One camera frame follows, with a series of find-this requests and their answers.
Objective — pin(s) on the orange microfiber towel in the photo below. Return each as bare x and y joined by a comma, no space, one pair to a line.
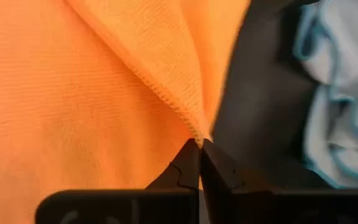
73,93

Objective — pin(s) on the light blue teal-edged towel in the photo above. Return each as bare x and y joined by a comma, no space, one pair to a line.
337,77

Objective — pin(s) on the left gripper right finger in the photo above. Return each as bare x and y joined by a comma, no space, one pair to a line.
275,208

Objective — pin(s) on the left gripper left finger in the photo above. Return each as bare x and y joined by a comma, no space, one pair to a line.
120,207

